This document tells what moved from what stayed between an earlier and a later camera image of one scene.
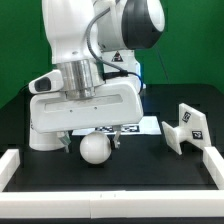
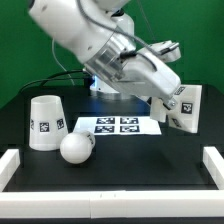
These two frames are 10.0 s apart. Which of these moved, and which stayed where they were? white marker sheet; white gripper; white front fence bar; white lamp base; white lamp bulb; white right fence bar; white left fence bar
Moved: white gripper; white lamp base; white lamp bulb
Stayed: white front fence bar; white left fence bar; white right fence bar; white marker sheet
